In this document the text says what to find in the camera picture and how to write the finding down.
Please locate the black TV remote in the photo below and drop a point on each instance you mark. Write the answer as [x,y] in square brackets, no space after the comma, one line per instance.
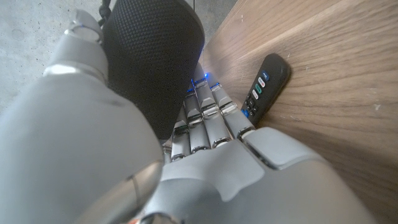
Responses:
[267,84]

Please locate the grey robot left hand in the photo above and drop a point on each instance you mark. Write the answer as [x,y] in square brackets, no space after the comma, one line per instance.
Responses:
[248,186]

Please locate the black cylindrical fabric speaker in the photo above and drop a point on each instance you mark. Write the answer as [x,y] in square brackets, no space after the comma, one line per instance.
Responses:
[152,56]

